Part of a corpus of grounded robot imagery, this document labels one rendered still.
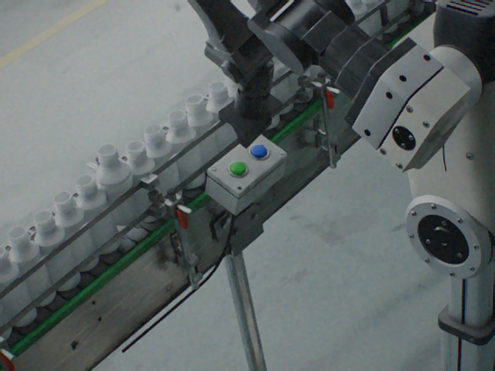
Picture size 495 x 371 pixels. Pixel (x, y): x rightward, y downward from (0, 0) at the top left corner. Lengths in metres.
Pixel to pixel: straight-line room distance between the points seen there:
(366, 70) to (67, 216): 0.78
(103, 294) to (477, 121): 0.85
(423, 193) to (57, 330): 0.73
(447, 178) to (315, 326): 1.68
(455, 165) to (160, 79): 3.06
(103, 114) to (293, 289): 1.41
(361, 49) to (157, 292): 0.92
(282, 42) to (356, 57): 0.10
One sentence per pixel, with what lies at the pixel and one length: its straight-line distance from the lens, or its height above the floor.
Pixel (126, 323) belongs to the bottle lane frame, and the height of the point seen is 0.86.
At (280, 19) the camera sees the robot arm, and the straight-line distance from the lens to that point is 1.26.
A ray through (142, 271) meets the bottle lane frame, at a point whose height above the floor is 0.94.
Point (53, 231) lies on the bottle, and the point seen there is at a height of 1.14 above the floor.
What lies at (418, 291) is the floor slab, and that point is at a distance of 3.14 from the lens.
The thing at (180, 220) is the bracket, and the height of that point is 1.05.
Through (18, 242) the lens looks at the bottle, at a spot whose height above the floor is 1.16.
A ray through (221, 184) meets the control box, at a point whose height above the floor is 1.10.
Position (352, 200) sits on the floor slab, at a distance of 3.51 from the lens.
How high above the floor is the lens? 2.21
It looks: 37 degrees down
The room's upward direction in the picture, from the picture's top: 11 degrees counter-clockwise
